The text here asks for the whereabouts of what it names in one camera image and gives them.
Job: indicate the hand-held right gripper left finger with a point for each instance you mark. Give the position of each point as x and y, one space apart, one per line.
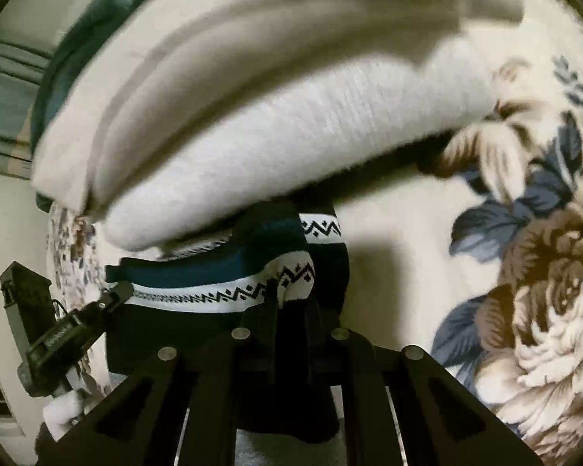
255 335

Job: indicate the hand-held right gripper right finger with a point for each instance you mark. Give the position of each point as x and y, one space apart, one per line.
328 337

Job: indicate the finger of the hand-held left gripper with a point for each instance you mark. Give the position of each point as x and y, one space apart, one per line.
117 296

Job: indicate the dark striped knit sweater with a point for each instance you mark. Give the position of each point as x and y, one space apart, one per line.
209 276

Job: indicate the floral bed sheet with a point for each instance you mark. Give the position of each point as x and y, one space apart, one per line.
408 262

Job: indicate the folded white knit garment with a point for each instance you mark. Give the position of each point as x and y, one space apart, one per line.
282 145

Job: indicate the dark green plush blanket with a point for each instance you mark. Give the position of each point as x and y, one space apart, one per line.
87 24

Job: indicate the folded beige garment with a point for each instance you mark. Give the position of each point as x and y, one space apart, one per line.
199 34

